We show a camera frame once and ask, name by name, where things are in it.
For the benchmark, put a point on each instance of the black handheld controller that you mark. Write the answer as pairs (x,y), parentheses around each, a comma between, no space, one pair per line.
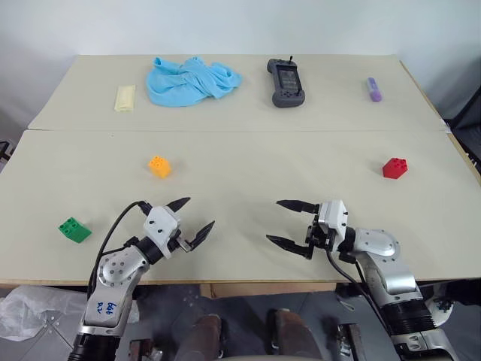
(287,84)

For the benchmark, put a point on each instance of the light blue crumpled cloth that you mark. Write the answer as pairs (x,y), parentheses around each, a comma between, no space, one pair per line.
(184,84)

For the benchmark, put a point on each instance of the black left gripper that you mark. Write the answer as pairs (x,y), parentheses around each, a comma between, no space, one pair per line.
(177,243)

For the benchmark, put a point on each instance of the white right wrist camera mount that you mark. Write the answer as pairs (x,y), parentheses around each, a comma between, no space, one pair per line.
(332,220)

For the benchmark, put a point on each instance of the black object beside table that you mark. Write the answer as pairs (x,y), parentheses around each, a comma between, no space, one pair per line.
(5,152)

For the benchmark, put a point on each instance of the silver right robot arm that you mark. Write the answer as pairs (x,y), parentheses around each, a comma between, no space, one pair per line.
(391,270)

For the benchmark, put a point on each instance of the purple marker pen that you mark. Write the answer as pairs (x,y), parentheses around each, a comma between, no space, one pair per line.
(374,90)

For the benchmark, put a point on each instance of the orange toy brick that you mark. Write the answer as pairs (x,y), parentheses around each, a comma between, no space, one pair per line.
(160,167)

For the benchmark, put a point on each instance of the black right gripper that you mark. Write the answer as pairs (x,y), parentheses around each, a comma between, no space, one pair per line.
(318,238)

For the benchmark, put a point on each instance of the red toy brick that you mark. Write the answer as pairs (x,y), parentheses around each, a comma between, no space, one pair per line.
(394,168)

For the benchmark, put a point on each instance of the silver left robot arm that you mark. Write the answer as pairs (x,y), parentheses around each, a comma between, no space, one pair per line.
(112,278)

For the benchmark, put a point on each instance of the brown board under table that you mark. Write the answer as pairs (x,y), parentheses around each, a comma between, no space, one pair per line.
(263,289)

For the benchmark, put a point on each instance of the dark brown rounded shape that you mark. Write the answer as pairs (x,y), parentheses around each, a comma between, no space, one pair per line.
(204,336)
(291,334)

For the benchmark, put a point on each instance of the green toy brick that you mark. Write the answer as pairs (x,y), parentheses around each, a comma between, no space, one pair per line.
(75,230)

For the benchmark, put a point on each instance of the clear plastic bag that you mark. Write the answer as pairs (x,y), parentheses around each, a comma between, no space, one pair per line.
(34,312)

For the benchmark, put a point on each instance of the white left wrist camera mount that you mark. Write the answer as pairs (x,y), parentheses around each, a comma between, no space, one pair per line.
(161,225)

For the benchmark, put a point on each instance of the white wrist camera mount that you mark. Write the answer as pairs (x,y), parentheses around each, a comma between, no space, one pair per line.
(161,225)
(332,220)

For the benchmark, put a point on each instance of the cream folded packet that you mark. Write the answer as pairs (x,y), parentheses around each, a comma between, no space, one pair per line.
(124,98)

